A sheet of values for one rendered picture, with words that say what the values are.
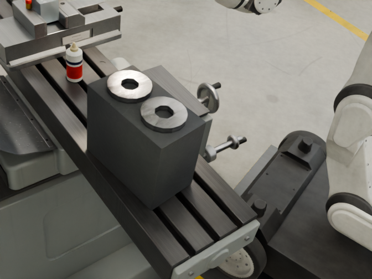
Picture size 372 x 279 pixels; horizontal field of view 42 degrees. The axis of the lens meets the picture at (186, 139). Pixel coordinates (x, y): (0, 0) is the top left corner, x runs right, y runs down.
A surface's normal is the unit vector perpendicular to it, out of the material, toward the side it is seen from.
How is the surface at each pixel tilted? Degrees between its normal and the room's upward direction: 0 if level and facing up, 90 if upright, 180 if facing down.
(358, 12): 0
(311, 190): 0
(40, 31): 90
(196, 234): 0
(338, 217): 90
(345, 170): 90
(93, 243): 90
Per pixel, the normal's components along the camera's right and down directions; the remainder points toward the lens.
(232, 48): 0.14, -0.70
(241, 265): -0.56, 0.52
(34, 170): 0.60, 0.62
